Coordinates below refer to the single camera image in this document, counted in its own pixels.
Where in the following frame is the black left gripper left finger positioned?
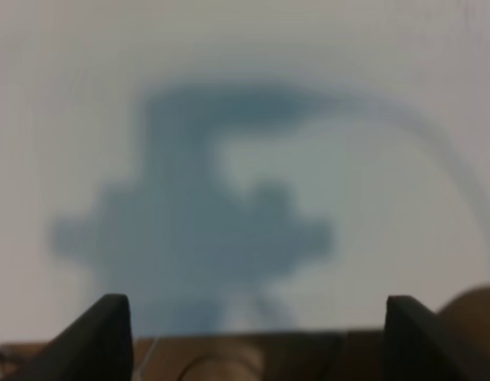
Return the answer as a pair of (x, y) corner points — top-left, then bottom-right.
(10, 294), (133, 381)

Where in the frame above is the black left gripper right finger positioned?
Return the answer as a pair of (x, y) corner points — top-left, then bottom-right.
(383, 296), (490, 380)

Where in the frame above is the brown teapot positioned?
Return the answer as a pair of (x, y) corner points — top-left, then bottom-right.
(0, 286), (490, 380)

